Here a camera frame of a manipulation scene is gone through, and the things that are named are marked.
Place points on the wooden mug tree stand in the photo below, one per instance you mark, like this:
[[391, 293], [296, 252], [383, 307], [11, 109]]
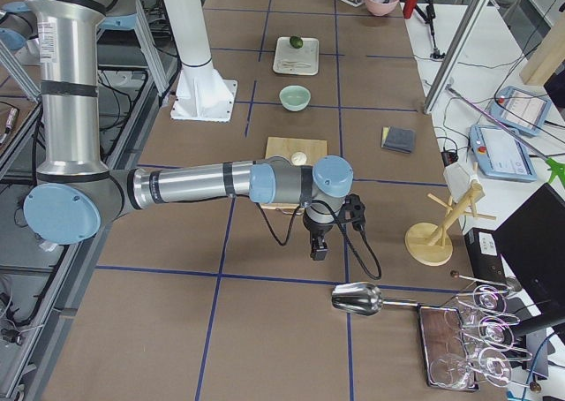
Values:
[[429, 243]]

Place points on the light green ceramic bowl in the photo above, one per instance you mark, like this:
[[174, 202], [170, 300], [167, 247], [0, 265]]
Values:
[[295, 98]]

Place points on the aluminium frame post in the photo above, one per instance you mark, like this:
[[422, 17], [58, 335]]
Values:
[[455, 49]]

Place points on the metal scoop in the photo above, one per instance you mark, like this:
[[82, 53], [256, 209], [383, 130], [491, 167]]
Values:
[[363, 298]]

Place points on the near teach pendant tablet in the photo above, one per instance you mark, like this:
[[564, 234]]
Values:
[[499, 155]]

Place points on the white rectangular tray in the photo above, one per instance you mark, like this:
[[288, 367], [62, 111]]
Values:
[[308, 53]]

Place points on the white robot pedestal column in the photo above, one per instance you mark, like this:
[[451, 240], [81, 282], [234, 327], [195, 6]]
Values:
[[202, 93]]

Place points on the white steamed bun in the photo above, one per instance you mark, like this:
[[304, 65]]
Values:
[[298, 158]]

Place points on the dark wooden glass tray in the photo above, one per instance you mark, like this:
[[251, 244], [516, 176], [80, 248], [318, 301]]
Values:
[[440, 334]]

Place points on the metal reach grabber pole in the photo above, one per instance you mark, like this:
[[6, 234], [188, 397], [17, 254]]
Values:
[[556, 168]]

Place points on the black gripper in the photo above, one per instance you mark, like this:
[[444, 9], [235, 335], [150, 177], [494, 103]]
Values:
[[318, 230]]

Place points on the clear wine glass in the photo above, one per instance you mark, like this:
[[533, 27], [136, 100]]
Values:
[[451, 372]]

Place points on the black monitor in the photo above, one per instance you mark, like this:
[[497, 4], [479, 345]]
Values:
[[531, 241]]

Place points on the green lime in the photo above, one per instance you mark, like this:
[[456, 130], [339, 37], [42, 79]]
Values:
[[296, 42]]

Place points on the wooden cutting board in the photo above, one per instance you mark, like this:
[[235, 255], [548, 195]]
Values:
[[287, 147]]

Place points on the teach pendant tablet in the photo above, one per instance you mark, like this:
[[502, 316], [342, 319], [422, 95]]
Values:
[[520, 109], [499, 155]]

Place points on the far teach pendant tablet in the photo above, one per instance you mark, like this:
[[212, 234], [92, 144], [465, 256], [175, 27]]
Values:
[[520, 109]]

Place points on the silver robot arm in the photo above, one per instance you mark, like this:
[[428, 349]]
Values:
[[77, 193]]

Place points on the grey yellow sponge cloth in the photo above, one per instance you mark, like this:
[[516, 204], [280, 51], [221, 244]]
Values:
[[398, 139]]

